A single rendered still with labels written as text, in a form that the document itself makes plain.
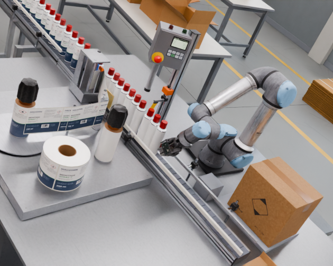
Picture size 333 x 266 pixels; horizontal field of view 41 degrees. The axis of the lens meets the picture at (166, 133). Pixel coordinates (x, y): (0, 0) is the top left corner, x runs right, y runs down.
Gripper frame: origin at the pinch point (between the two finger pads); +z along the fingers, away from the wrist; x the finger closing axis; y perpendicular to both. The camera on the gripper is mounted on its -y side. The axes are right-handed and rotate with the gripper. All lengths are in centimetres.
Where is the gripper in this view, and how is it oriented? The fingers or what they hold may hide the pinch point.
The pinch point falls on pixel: (163, 152)
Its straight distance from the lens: 229.5
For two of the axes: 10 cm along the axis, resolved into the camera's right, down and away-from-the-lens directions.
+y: -7.3, 1.4, -6.7
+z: -5.9, 3.7, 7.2
